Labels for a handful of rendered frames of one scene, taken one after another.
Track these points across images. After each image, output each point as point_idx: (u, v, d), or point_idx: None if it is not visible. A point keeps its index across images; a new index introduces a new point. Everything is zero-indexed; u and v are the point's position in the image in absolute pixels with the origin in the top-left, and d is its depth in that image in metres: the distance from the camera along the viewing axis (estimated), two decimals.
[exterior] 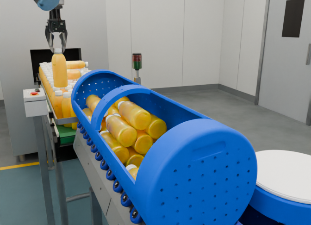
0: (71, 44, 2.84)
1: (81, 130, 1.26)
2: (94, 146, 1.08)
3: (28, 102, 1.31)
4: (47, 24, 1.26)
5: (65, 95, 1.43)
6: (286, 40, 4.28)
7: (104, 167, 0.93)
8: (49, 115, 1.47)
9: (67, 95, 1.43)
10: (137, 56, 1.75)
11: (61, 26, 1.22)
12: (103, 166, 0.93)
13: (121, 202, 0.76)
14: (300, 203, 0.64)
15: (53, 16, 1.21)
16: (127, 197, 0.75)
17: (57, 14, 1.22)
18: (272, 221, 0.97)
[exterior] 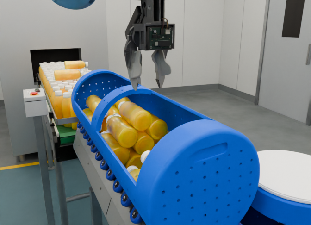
0: (71, 44, 2.84)
1: (81, 130, 1.26)
2: (94, 146, 1.08)
3: (28, 102, 1.31)
4: (130, 33, 0.61)
5: (65, 95, 1.43)
6: (286, 40, 4.28)
7: (103, 168, 0.93)
8: (49, 115, 1.47)
9: (67, 95, 1.43)
10: None
11: (167, 38, 0.57)
12: (102, 166, 0.94)
13: (121, 200, 0.76)
14: (300, 203, 0.64)
15: (150, 17, 0.56)
16: (127, 199, 0.74)
17: (158, 11, 0.56)
18: (272, 221, 0.97)
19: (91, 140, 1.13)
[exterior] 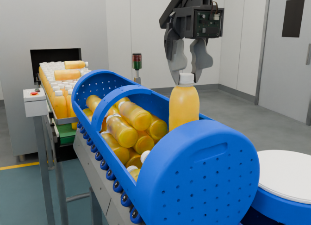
0: (71, 44, 2.84)
1: (81, 130, 1.26)
2: (94, 146, 1.08)
3: (28, 102, 1.31)
4: (170, 20, 0.54)
5: (185, 78, 0.57)
6: (286, 40, 4.28)
7: (103, 168, 0.93)
8: (49, 115, 1.47)
9: (189, 79, 0.57)
10: (137, 56, 1.75)
11: (215, 24, 0.50)
12: (102, 166, 0.94)
13: (121, 200, 0.76)
14: (300, 203, 0.64)
15: (197, 0, 0.50)
16: (127, 199, 0.74)
17: None
18: (272, 221, 0.97)
19: (91, 140, 1.13)
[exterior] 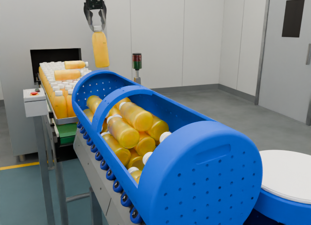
0: (71, 44, 2.84)
1: (80, 130, 1.27)
2: (94, 146, 1.08)
3: (28, 102, 1.31)
4: (85, 0, 1.19)
5: (164, 134, 0.69)
6: (286, 40, 4.28)
7: (102, 168, 0.94)
8: (49, 115, 1.47)
9: (167, 133, 0.69)
10: (137, 56, 1.75)
11: (99, 3, 1.13)
12: (101, 167, 0.94)
13: (121, 198, 0.77)
14: (300, 203, 0.64)
15: None
16: (126, 200, 0.74)
17: None
18: (272, 221, 0.97)
19: (90, 142, 1.13)
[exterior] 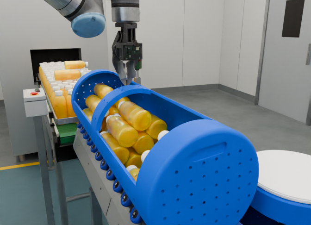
0: (71, 44, 2.84)
1: (81, 130, 1.26)
2: (94, 146, 1.08)
3: (28, 102, 1.31)
4: (114, 48, 0.91)
5: (162, 132, 0.70)
6: (286, 40, 4.28)
7: (103, 167, 0.93)
8: (49, 115, 1.47)
9: (165, 131, 0.70)
10: None
11: (137, 52, 0.87)
12: (102, 166, 0.94)
13: (121, 201, 0.76)
14: (300, 203, 0.64)
15: (126, 39, 0.87)
16: (127, 198, 0.75)
17: None
18: (272, 221, 0.97)
19: (92, 140, 1.13)
